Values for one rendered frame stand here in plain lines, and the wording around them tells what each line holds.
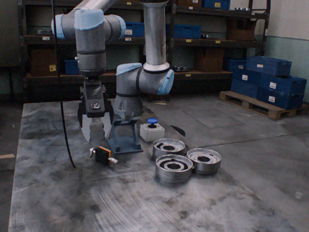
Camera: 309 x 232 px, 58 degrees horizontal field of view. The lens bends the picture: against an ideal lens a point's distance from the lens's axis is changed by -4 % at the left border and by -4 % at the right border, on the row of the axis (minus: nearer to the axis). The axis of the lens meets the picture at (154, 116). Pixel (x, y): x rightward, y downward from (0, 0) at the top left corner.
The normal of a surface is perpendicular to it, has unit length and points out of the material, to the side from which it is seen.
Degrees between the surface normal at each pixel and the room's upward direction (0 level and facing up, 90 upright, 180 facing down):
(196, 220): 0
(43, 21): 90
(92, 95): 33
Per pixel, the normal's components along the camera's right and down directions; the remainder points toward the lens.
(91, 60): 0.21, 0.36
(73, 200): 0.05, -0.95
